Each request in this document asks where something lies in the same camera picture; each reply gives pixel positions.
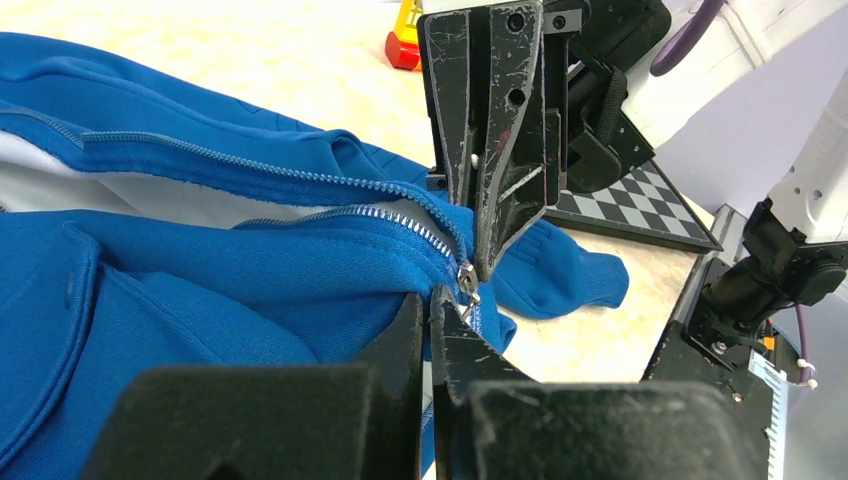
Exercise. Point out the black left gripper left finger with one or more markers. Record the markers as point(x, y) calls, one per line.
point(357, 420)

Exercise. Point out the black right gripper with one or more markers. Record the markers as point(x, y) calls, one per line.
point(479, 70)

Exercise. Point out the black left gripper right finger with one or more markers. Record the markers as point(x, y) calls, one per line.
point(491, 421)

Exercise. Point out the blue zip jacket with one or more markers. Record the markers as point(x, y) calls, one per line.
point(149, 222)

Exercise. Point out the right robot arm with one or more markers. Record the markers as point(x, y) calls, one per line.
point(744, 117)

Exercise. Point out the yellow red toy block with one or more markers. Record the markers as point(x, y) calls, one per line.
point(401, 47)

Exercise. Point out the black white checkerboard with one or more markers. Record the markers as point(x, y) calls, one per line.
point(642, 207)

